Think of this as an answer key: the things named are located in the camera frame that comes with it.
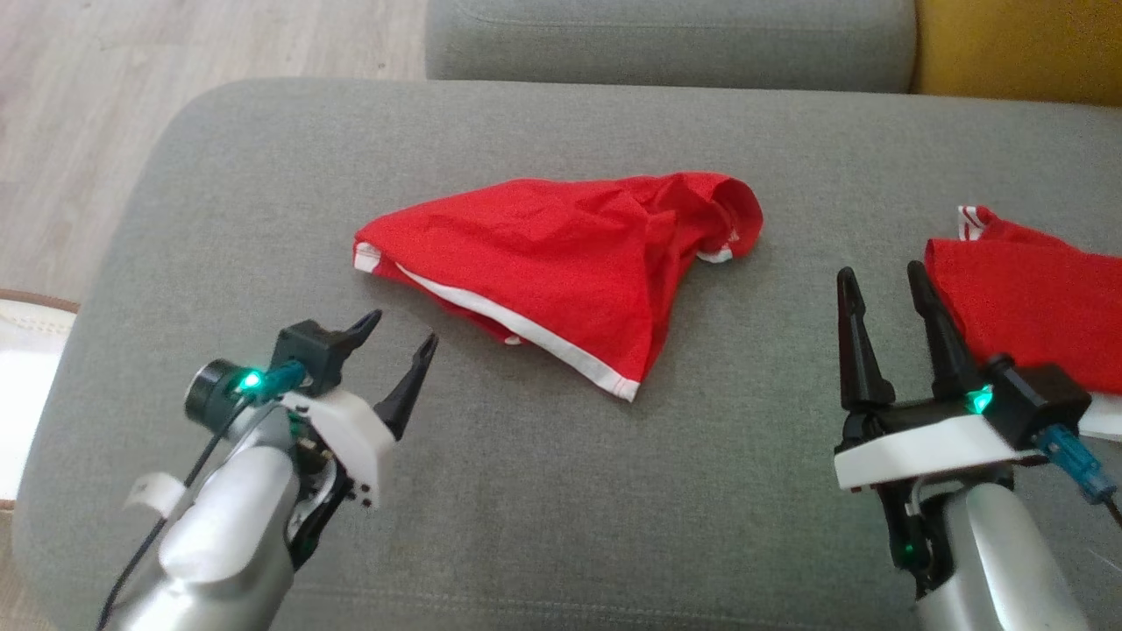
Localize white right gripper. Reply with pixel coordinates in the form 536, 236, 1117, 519
833, 260, 1040, 492

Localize red basketball jersey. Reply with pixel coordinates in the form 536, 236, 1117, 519
925, 205, 1122, 443

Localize white tape label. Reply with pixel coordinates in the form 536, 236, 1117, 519
123, 471, 187, 516

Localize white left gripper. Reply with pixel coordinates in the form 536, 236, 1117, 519
280, 308, 439, 509

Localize right camera blue-plug cable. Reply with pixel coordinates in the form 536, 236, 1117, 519
1034, 425, 1122, 527

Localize grey sofa seat cushion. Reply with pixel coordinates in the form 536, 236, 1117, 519
425, 0, 919, 94

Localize red white-trimmed basketball shorts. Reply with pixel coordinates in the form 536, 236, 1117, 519
353, 172, 764, 403

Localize white brown-edged rug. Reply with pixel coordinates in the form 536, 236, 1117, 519
0, 289, 82, 511

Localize yellow sofa backrest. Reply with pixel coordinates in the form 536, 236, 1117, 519
912, 0, 1122, 108

